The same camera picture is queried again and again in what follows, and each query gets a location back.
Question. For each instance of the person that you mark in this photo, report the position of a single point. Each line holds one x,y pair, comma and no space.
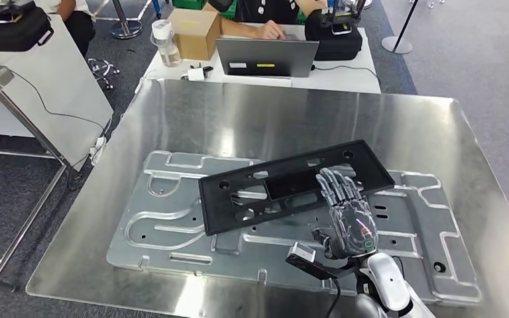
79,30
267,11

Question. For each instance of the brown cardboard box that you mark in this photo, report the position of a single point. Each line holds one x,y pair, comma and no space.
195,35

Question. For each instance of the stamped silver metal plate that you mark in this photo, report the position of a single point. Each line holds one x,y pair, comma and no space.
171,237

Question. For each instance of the smartphone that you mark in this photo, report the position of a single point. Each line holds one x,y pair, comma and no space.
341,28

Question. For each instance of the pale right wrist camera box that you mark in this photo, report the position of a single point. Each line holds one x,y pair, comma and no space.
300,253

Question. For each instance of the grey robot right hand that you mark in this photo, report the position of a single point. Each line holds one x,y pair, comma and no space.
353,228

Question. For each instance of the person's right forearm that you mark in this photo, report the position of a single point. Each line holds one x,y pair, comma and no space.
237,27

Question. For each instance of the green plastic crate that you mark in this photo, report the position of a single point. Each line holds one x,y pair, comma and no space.
188,3

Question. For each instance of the stainless steel workbench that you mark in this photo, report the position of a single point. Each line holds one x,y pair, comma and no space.
281,114

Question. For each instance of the person's right hand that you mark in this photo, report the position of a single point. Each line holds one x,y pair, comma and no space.
272,30

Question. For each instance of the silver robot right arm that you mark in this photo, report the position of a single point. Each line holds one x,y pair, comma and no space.
386,281

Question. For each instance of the white power adapter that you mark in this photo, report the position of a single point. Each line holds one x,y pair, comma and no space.
196,73

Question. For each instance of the black plastic plate bracket part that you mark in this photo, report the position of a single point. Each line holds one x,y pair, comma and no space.
219,210

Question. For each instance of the chrome stanchion with round base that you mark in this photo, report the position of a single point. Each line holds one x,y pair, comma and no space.
126,28

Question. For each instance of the clear water bottle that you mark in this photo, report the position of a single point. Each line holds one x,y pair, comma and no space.
166,48

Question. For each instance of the black carry bag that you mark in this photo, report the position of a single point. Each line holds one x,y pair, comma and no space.
13,30
333,46

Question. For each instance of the grey laptop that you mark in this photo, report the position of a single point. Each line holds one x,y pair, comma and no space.
267,57

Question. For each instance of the black right wrist camera bracket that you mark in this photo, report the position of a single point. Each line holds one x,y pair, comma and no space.
324,271

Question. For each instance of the white power strip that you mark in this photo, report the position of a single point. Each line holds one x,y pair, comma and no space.
97,151

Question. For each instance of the chrome stool base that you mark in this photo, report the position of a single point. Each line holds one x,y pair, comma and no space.
103,70

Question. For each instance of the white board panel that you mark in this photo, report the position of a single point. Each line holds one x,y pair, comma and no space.
52,83

